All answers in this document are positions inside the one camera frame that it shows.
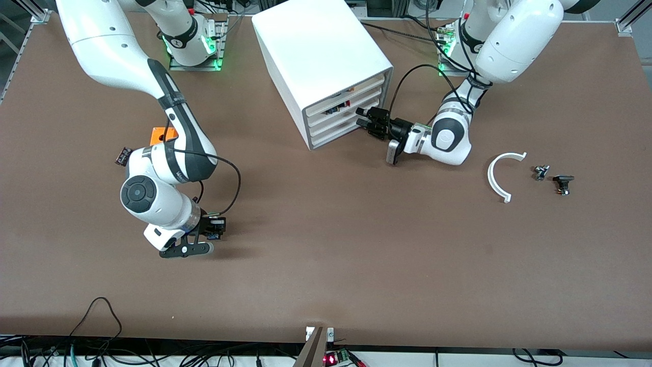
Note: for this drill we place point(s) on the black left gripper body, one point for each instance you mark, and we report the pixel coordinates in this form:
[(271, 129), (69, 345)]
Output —
[(399, 129)]

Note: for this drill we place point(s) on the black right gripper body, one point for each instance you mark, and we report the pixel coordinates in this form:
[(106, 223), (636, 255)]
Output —
[(206, 223)]

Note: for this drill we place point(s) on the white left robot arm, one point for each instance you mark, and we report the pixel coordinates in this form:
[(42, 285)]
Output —
[(524, 41)]

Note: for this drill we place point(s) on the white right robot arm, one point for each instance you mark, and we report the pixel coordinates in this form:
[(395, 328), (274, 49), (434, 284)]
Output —
[(102, 46)]

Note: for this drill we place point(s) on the black red drawer component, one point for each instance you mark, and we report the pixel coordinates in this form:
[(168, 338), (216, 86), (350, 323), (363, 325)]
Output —
[(338, 107)]

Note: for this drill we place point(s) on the orange button box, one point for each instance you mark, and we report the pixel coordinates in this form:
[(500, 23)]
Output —
[(159, 135)]

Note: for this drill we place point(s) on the white curved plastic arc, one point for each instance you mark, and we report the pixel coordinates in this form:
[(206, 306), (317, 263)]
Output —
[(492, 178)]

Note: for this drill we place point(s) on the small black contact block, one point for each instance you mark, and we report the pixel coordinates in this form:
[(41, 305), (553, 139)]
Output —
[(122, 155)]

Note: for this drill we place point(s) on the small grey metal part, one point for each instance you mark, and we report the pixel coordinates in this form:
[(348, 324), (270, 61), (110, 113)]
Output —
[(541, 172)]

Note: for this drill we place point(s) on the circuit board red light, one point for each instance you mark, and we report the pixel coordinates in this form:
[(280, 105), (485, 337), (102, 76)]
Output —
[(336, 358)]

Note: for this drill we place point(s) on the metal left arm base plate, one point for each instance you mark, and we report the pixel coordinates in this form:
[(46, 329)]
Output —
[(442, 63)]

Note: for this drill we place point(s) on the brown camera mount post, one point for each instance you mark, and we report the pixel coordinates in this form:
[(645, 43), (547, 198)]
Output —
[(313, 351)]

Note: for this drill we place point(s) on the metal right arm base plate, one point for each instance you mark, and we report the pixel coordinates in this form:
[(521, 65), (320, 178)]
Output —
[(220, 46)]

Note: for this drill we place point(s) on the small black switch part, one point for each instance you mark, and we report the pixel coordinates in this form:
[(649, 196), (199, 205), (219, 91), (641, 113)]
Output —
[(563, 182)]

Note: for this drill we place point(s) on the aluminium frame profile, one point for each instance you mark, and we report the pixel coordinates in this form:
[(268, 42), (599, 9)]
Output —
[(629, 20), (41, 16)]

